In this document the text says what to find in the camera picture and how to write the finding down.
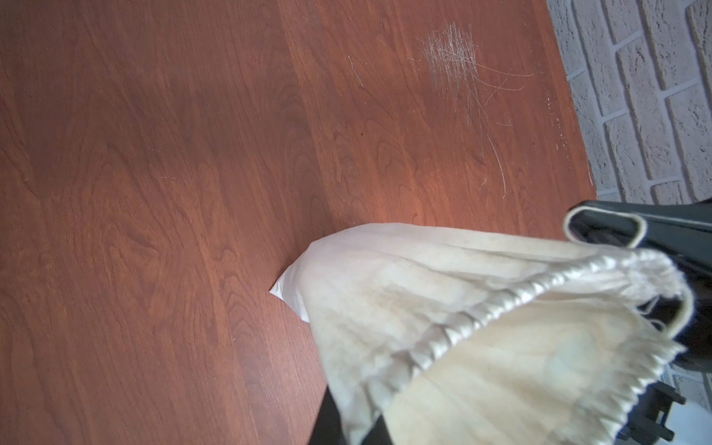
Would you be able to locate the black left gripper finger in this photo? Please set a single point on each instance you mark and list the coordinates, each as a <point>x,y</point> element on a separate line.
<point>327,427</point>

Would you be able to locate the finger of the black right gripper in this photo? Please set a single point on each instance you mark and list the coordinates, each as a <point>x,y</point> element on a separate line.
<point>681,231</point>

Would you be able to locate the cream cloth soil bag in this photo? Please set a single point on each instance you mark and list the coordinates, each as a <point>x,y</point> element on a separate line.
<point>452,336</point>

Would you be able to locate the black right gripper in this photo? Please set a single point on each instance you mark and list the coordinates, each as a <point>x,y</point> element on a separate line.
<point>677,408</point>

